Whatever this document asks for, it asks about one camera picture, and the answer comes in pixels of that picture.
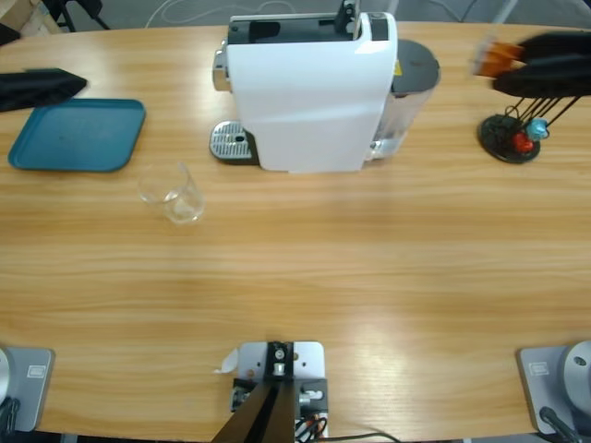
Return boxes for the orange wires at mount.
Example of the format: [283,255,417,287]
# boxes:
[295,412,330,439]

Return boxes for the black stand legs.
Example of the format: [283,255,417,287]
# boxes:
[43,0,112,32]

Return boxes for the white capsule coffee machine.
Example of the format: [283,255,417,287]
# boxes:
[211,0,441,176]

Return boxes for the wooden crate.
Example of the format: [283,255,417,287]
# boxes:
[0,0,61,38]

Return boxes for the orange coffee capsule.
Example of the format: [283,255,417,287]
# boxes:
[469,39,526,79]

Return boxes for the blue coffee capsule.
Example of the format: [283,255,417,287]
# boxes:
[527,118,550,141]

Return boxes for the white mount block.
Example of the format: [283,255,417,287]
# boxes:
[237,341,330,439]

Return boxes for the black clamp bracket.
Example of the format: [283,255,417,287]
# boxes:
[230,377,330,414]

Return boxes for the red coffee capsule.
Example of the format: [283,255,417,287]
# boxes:
[512,131,537,152]

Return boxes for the black capsule stand with rods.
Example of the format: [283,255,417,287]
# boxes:
[477,94,581,165]

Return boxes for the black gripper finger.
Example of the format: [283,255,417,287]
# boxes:
[491,55,591,100]
[0,90,76,114]
[0,68,89,93]
[519,30,591,65]

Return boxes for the black camera post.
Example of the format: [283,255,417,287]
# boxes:
[211,341,296,443]

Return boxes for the black base cable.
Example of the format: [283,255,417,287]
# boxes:
[538,405,585,443]
[0,397,22,435]

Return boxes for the white paper tag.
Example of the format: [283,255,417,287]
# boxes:
[211,348,240,375]

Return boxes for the clear drinking glass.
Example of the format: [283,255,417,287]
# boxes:
[137,161,205,226]

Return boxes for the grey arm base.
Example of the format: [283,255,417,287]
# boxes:
[0,345,55,434]
[515,340,591,436]

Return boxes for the black cable under mount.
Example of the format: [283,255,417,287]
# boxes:
[328,430,404,443]

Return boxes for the teal plastic tray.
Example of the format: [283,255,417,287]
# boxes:
[7,98,147,174]

